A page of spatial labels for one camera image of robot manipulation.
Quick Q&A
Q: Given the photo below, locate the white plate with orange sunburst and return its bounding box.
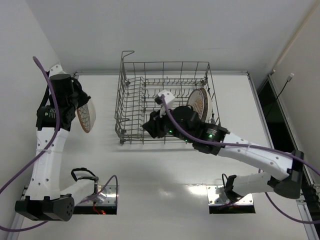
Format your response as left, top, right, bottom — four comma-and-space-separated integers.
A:
187, 88, 202, 121

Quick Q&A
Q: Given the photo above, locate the floral plate with orange rim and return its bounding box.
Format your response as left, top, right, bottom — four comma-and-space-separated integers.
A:
76, 100, 96, 133

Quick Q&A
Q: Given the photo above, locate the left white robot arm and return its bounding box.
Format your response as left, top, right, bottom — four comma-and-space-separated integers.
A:
15, 73, 99, 222

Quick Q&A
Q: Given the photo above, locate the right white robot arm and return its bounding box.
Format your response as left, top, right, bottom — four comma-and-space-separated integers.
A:
142, 106, 304, 203

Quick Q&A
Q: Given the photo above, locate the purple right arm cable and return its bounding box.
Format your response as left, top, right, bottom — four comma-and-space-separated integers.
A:
156, 96, 320, 225

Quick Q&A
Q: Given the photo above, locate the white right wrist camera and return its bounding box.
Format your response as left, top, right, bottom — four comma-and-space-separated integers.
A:
154, 89, 176, 118

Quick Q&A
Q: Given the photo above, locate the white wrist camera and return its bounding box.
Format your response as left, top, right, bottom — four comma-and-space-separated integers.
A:
154, 89, 176, 118
49, 64, 66, 78

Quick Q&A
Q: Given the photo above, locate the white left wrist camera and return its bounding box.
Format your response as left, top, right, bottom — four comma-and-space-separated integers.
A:
49, 64, 66, 78

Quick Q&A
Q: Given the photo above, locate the grey wire dish rack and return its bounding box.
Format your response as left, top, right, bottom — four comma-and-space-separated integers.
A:
114, 50, 221, 145

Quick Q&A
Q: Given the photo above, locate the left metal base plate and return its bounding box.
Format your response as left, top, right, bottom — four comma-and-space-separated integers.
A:
77, 185, 119, 209

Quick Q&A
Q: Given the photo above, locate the metal base plate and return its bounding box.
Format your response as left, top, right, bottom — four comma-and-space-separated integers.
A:
206, 185, 254, 207
77, 185, 119, 209

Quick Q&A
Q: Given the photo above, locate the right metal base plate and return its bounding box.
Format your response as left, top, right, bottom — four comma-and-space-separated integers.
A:
206, 185, 254, 207

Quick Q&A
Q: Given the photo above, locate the black hanging wall cable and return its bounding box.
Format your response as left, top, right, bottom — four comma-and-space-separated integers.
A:
264, 72, 295, 121

